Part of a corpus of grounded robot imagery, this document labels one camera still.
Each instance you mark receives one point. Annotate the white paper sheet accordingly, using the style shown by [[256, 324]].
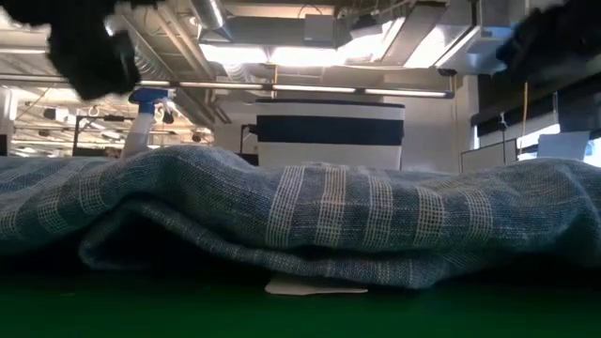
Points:
[[563, 145]]

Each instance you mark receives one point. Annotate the navy striped laundry basket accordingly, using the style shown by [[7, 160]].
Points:
[[328, 131]]

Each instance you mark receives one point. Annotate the silver ventilation duct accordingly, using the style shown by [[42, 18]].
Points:
[[211, 11]]

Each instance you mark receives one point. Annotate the green table mat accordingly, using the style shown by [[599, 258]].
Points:
[[282, 314]]

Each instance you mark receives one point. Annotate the dark grey striped garment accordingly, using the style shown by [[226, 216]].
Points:
[[328, 220]]

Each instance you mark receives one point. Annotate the cream paper garment tag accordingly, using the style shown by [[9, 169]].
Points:
[[310, 287]]

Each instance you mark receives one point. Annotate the clear spray bottle blue trigger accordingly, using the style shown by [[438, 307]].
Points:
[[141, 127]]

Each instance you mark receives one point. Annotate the grey monitor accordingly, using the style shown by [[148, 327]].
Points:
[[483, 157]]

